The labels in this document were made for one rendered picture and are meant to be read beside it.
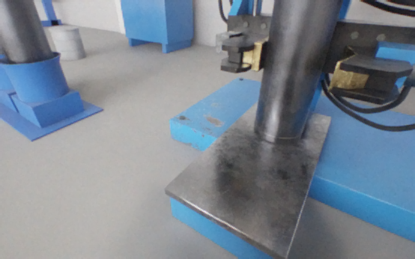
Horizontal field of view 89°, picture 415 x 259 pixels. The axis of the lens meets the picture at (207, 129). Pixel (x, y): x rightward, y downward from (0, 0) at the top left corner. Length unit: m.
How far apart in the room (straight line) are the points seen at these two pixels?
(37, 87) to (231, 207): 1.23
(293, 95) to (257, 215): 0.45
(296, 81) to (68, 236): 0.94
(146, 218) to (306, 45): 0.81
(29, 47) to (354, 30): 1.50
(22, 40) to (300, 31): 1.29
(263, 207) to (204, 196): 0.18
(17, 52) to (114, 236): 1.06
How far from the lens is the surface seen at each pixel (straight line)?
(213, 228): 0.73
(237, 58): 0.89
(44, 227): 0.98
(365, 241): 0.96
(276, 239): 0.65
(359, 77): 0.77
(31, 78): 1.50
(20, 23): 1.46
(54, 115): 1.56
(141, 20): 3.21
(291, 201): 0.74
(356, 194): 0.94
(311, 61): 0.83
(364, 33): 1.05
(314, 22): 0.80
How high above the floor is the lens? 0.69
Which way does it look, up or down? 33 degrees down
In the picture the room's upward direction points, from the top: 1 degrees clockwise
